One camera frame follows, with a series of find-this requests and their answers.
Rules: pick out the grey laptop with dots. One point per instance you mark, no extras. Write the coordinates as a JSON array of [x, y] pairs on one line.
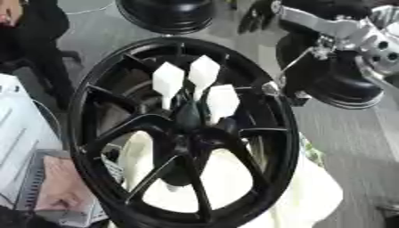
[[31, 178]]

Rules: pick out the person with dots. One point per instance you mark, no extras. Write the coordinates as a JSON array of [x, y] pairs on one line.
[[44, 35]]

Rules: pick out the black spoked wheel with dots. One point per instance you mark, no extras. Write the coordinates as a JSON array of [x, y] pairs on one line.
[[156, 124]]

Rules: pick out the person's hand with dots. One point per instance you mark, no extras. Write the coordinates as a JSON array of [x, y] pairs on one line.
[[62, 184], [9, 12]]

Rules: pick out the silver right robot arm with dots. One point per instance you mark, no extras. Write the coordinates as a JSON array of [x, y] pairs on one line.
[[382, 50]]

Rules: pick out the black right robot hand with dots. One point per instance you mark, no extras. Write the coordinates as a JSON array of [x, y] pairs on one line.
[[337, 83]]

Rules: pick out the black round wheel rim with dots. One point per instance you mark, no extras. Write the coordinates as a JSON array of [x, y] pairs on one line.
[[166, 14]]

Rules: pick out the white plastic case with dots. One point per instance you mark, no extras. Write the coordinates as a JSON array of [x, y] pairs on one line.
[[21, 124]]

